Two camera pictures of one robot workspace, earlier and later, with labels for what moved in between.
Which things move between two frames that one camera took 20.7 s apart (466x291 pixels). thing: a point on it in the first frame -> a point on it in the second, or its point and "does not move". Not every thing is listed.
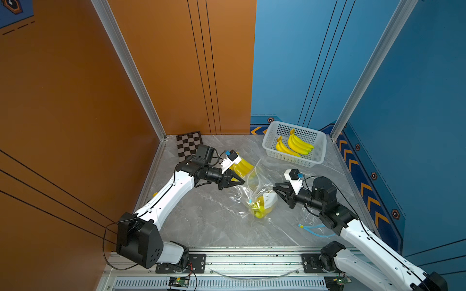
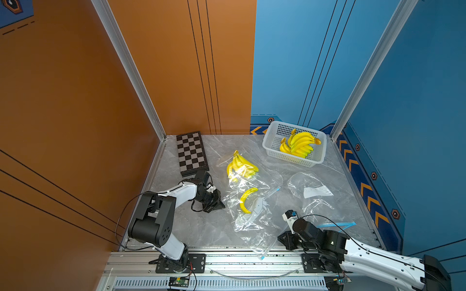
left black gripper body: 214,175 -> 209,200
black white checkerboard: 187,145 does not move
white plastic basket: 301,145 does not move
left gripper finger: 228,174 -> 218,205
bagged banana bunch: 243,168 does not move
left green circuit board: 182,282 does not move
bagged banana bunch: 257,197 -> 301,143
